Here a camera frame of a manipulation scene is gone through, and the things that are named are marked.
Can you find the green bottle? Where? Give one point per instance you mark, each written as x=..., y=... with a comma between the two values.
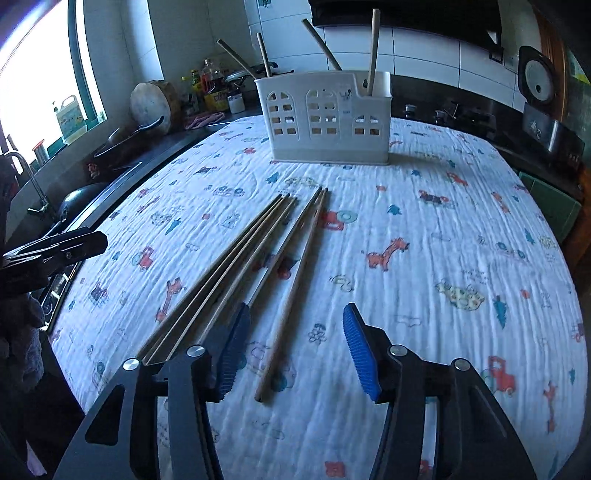
x=196, y=85

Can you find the white printed tablecloth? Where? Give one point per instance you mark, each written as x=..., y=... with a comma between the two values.
x=415, y=300

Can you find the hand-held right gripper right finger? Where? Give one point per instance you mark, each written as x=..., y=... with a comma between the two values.
x=362, y=355

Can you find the window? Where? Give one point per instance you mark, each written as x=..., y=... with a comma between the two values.
x=37, y=69

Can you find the person's left forearm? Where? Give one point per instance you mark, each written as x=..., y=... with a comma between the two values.
x=21, y=337

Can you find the detergent jug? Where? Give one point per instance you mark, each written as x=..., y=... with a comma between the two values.
x=71, y=120

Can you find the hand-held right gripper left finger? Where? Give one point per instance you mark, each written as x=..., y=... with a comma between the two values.
x=233, y=350

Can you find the black gas stove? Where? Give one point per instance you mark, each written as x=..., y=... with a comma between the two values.
x=461, y=117

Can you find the round wooden cutting board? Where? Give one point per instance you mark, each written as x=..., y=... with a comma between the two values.
x=152, y=104

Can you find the white wall socket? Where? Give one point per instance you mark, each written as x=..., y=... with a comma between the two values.
x=510, y=61

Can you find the black range hood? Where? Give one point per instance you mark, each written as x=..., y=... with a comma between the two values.
x=415, y=14

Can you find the steel faucet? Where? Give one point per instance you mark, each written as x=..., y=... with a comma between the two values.
x=32, y=182

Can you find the white seasoning shaker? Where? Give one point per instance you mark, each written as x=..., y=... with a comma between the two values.
x=236, y=105

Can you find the white plastic utensil holder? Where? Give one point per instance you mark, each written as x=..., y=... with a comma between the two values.
x=323, y=147

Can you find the steel pressure cooker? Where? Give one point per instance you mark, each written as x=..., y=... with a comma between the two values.
x=240, y=76

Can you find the green cabinet door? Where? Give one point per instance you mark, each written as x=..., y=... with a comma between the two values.
x=545, y=203

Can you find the pink cloth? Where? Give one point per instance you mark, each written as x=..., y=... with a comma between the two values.
x=203, y=121

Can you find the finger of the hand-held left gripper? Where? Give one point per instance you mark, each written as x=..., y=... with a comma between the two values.
x=37, y=279
x=69, y=244

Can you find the black rice cooker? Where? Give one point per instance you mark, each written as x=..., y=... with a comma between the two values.
x=549, y=134

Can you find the brown wooden chopstick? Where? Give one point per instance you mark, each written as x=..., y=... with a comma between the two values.
x=284, y=244
x=290, y=300
x=322, y=44
x=210, y=277
x=249, y=264
x=238, y=56
x=374, y=46
x=222, y=277
x=264, y=55

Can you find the wooden glass-door cabinet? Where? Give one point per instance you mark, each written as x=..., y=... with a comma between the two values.
x=556, y=55

